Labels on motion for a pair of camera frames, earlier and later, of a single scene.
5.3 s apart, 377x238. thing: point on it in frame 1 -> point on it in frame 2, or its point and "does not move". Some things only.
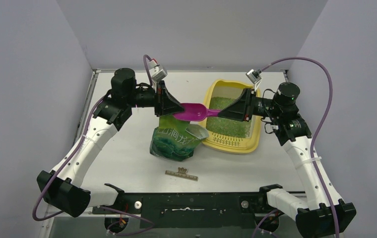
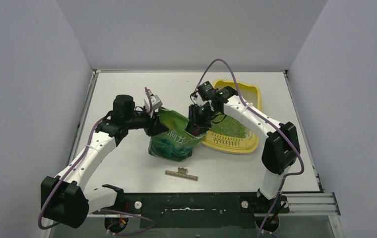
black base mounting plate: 193,210 does not move
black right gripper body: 248,105 -> 194,124
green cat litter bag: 175,139 does not move
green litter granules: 226,126 does not move
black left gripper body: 154,101 -> 143,120
